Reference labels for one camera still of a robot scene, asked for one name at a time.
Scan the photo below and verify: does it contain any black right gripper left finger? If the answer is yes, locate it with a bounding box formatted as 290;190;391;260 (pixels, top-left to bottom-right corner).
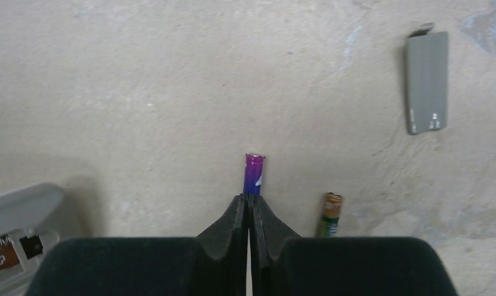
27;195;247;295

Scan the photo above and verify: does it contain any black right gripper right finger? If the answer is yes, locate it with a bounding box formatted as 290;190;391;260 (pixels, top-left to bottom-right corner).
248;195;457;295

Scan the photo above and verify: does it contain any black gold AAA battery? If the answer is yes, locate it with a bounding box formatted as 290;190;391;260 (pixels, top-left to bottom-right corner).
317;192;343;237

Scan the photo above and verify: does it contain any purple AAA battery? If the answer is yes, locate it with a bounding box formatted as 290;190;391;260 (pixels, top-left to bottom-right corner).
243;154;266;195

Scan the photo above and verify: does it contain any white remote control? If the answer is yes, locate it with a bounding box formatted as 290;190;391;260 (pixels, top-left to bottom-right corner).
0;184;68;295

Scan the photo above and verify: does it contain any grey battery cover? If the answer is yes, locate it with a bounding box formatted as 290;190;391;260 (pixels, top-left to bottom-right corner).
405;22;449;135

